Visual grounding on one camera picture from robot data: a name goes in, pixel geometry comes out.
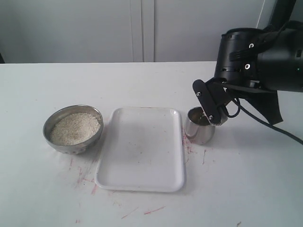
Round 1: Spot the white cabinet in background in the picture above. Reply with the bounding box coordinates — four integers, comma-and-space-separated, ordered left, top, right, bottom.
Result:
0, 0, 275, 63

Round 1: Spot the steel bowl of rice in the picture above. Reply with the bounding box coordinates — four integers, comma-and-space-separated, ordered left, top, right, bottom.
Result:
43, 105, 104, 155

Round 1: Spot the white plastic tray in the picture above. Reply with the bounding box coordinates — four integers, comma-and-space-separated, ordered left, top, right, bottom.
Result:
95, 107, 185, 192

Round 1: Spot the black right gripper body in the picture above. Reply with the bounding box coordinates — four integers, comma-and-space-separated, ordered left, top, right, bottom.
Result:
209, 28, 283, 103

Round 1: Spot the stainless steel cup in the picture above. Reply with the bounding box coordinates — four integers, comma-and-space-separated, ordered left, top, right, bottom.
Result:
184, 107, 215, 145

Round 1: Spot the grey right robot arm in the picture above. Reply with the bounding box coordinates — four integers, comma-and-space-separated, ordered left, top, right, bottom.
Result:
192, 21, 303, 126

